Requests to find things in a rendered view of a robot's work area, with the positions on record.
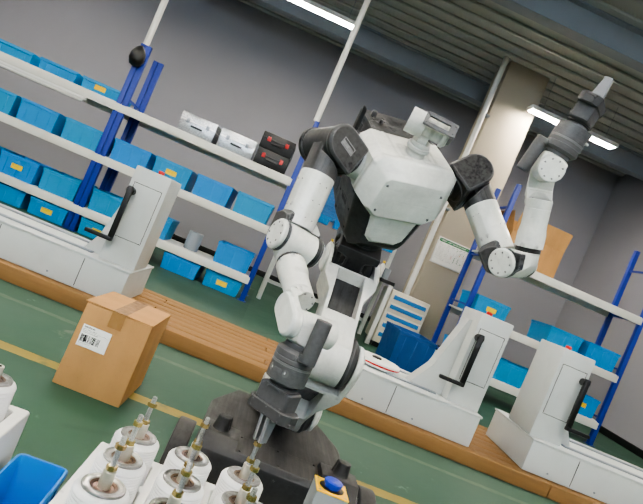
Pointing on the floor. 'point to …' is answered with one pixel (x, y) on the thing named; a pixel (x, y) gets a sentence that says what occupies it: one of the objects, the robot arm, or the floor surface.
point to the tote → (405, 347)
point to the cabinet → (398, 314)
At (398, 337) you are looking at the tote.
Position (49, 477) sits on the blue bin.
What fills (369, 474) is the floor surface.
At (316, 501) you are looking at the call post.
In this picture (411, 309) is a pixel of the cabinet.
